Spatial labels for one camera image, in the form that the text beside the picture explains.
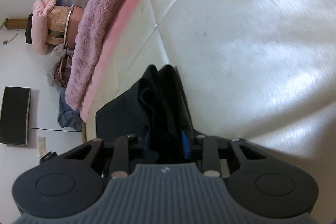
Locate black pants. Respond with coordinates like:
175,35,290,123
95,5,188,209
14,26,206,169
96,65,207,164

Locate black wall television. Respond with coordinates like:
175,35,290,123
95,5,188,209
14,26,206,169
1,86,31,146

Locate white gauze cloth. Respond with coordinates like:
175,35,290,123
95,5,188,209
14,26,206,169
46,44,66,90

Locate pink plastic storage bin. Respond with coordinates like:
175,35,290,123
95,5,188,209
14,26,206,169
64,5,84,50

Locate blue grey clothes pile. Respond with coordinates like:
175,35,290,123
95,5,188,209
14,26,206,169
57,88,83,132

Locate pink bed sheet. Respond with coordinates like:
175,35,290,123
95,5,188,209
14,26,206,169
80,0,140,122

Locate fluffy pink blanket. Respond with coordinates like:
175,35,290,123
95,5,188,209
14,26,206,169
66,0,124,110

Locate pink pillow stack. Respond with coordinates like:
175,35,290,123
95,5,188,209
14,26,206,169
25,0,57,55

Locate brown patterned bag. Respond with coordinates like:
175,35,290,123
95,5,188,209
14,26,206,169
46,6,74,45

